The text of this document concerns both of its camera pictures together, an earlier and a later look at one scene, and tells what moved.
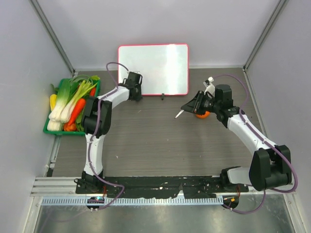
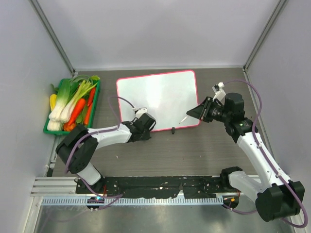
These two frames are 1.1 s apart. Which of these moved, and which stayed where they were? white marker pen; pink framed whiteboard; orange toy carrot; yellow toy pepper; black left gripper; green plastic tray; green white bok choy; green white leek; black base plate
Moved: black left gripper; pink framed whiteboard; white marker pen
Stayed: green white bok choy; orange toy carrot; green plastic tray; black base plate; yellow toy pepper; green white leek
